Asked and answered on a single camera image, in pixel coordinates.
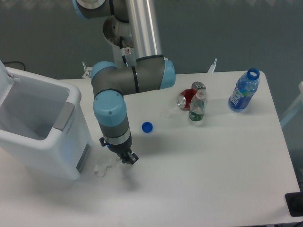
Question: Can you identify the blue bottle cap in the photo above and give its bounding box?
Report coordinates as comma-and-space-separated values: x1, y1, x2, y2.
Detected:
142, 122, 153, 133

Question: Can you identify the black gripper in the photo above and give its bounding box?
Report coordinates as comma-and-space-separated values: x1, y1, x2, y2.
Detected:
99, 136, 139, 164

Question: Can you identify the blue plastic drink bottle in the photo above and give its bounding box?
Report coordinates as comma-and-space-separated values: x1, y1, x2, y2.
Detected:
228, 68, 260, 112

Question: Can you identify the black device at edge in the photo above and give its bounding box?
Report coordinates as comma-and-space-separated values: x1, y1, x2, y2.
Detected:
285, 192, 303, 217

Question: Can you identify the black floor cable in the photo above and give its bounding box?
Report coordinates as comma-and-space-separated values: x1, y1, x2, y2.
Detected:
2, 61, 26, 70

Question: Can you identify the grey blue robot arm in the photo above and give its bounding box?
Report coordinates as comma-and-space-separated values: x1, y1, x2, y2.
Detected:
73, 0, 176, 165

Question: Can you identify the clear green label bottle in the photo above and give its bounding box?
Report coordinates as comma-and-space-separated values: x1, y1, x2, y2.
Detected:
188, 88, 207, 122

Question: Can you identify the crushed red soda can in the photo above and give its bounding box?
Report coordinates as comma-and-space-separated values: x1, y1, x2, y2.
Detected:
176, 81, 206, 111

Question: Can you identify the white open trash bin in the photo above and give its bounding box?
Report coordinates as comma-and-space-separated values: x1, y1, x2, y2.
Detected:
0, 65, 93, 180

